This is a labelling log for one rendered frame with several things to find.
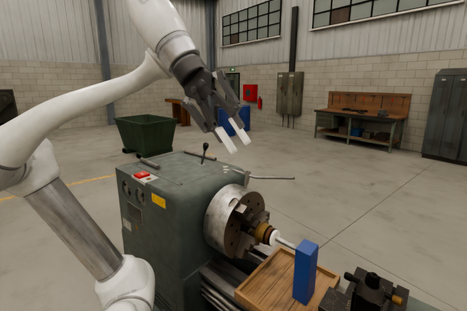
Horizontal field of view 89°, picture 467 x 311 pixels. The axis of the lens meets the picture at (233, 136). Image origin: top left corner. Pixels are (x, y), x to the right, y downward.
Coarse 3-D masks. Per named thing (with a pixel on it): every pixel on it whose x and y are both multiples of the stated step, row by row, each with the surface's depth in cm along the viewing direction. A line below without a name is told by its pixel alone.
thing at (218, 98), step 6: (204, 84) 53; (210, 90) 53; (216, 90) 55; (216, 96) 53; (222, 96) 55; (222, 102) 53; (222, 108) 53; (228, 108) 52; (228, 114) 53; (234, 114) 52
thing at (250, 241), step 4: (240, 232) 108; (244, 232) 107; (240, 236) 107; (244, 236) 106; (248, 236) 105; (252, 236) 104; (240, 240) 107; (244, 240) 106; (248, 240) 104; (252, 240) 103; (240, 244) 106; (244, 244) 105; (248, 244) 104; (252, 244) 105; (256, 244) 104; (236, 248) 106; (240, 248) 105; (244, 248) 104; (248, 248) 103; (252, 248) 105; (236, 252) 106; (240, 252) 104; (244, 252) 104; (236, 256) 108; (240, 256) 104; (244, 256) 105
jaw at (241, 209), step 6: (234, 204) 102; (240, 204) 103; (240, 210) 100; (246, 210) 101; (240, 216) 102; (246, 216) 101; (252, 216) 101; (246, 222) 103; (252, 222) 102; (258, 222) 102; (252, 228) 103
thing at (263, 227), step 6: (264, 222) 105; (258, 228) 101; (264, 228) 101; (270, 228) 101; (252, 234) 104; (258, 234) 101; (264, 234) 100; (270, 234) 98; (258, 240) 102; (264, 240) 100
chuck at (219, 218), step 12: (228, 192) 108; (240, 192) 107; (252, 192) 110; (216, 204) 105; (228, 204) 102; (252, 204) 111; (264, 204) 120; (216, 216) 102; (228, 216) 99; (216, 228) 100; (228, 228) 100; (240, 228) 114; (216, 240) 101; (228, 240) 101; (228, 252) 102
